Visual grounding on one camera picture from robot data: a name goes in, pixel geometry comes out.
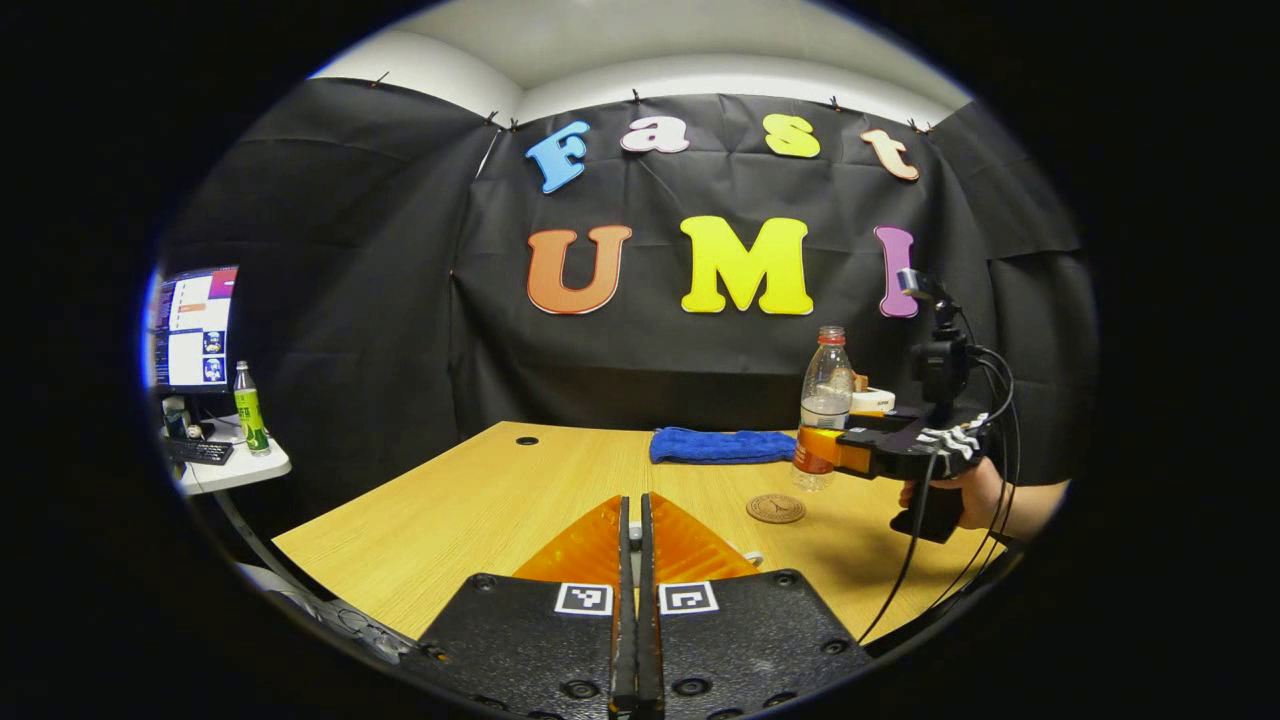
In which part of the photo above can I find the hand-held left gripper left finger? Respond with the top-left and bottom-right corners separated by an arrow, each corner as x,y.
405,494 -> 635,719

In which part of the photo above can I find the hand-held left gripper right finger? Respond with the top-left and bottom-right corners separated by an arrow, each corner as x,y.
636,492 -> 873,719

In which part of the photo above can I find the clear plastic water bottle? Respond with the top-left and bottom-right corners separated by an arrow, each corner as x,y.
792,326 -> 856,493

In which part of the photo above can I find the round wooden coaster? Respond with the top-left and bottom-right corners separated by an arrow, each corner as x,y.
746,493 -> 807,525

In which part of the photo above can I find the green drink bottle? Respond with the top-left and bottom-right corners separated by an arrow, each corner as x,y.
233,361 -> 271,457

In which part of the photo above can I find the blue towel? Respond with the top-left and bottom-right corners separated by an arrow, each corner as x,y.
649,427 -> 798,465

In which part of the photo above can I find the white side table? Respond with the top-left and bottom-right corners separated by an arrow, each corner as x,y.
165,415 -> 293,498

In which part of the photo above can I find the black backdrop cloth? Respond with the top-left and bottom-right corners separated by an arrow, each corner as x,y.
155,78 -> 1099,521

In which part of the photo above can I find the black keyboard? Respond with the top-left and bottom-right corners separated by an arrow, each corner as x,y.
165,438 -> 236,466

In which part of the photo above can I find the computer monitor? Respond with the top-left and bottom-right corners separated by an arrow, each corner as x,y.
148,265 -> 239,393

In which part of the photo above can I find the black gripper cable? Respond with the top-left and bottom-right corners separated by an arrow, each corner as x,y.
857,345 -> 1023,646

